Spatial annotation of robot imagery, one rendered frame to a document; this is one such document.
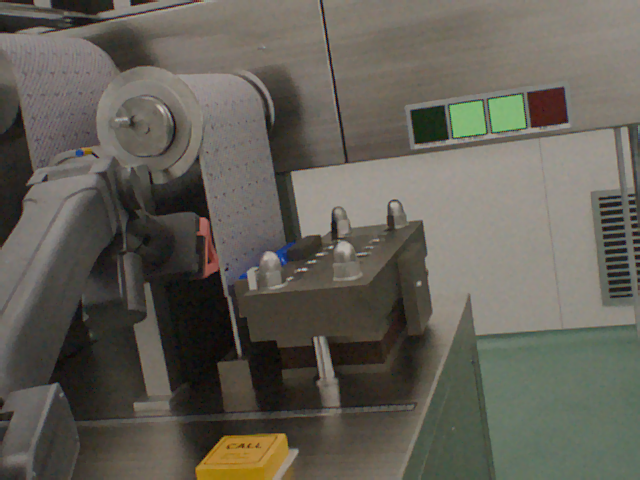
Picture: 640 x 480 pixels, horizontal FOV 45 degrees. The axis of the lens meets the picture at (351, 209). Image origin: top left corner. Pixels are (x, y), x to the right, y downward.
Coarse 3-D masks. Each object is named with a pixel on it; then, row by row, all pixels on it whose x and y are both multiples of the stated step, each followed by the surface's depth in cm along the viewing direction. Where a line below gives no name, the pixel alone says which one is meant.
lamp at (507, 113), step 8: (512, 96) 118; (520, 96) 118; (496, 104) 119; (504, 104) 118; (512, 104) 118; (520, 104) 118; (496, 112) 119; (504, 112) 119; (512, 112) 118; (520, 112) 118; (496, 120) 119; (504, 120) 119; (512, 120) 119; (520, 120) 118; (496, 128) 119; (504, 128) 119; (512, 128) 119; (520, 128) 118
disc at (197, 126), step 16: (128, 80) 98; (160, 80) 96; (176, 80) 96; (112, 96) 98; (192, 96) 96; (192, 112) 96; (192, 128) 97; (192, 144) 97; (192, 160) 97; (160, 176) 99; (176, 176) 98
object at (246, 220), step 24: (264, 144) 118; (216, 168) 101; (240, 168) 108; (264, 168) 117; (216, 192) 100; (240, 192) 107; (264, 192) 116; (216, 216) 99; (240, 216) 106; (264, 216) 115; (216, 240) 99; (240, 240) 106; (264, 240) 114; (240, 264) 105
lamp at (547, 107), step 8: (560, 88) 116; (536, 96) 117; (544, 96) 117; (552, 96) 116; (560, 96) 116; (536, 104) 117; (544, 104) 117; (552, 104) 117; (560, 104) 116; (536, 112) 117; (544, 112) 117; (552, 112) 117; (560, 112) 117; (536, 120) 118; (544, 120) 117; (552, 120) 117; (560, 120) 117
